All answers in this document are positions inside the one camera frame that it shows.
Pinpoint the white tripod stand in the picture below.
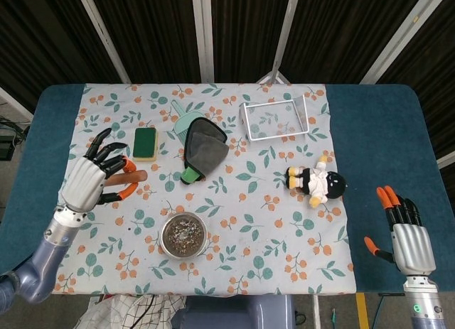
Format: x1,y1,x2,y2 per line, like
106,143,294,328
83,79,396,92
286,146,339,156
255,60,293,85

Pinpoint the white checkered cloth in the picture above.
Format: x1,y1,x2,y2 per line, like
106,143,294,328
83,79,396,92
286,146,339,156
83,293,188,329

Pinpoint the yellow sponge with green pad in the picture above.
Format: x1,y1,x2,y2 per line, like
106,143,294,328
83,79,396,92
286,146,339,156
132,126,159,163

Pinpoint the black and white plush doll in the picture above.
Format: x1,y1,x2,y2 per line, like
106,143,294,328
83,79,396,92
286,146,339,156
285,154,348,210

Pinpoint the white table leg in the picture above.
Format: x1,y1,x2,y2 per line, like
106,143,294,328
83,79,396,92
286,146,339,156
311,294,323,329

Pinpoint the floral printed tablecloth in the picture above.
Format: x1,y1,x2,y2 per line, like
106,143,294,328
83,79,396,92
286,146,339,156
49,82,358,296

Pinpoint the black equipment box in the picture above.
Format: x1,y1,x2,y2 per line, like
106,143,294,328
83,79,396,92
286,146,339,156
0,128,17,161

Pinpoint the clear acrylic rack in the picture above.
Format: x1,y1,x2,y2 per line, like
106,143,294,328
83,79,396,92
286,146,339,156
238,93,309,142

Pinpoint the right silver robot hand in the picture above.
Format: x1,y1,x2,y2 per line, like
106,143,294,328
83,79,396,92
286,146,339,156
363,185,437,276

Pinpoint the teal plastic scoop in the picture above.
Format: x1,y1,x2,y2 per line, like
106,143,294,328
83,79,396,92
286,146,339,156
169,99,202,142

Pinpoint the grey cloth with black edge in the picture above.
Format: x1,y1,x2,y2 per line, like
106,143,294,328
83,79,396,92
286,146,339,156
183,117,230,179

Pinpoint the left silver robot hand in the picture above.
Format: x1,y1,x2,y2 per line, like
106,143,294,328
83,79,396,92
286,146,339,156
60,127,139,213

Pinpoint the grey-blue robot torso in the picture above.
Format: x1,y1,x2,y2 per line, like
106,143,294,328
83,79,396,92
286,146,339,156
170,295,296,329

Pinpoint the stainless steel bowl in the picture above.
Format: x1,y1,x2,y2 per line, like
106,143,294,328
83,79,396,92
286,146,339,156
159,212,209,261

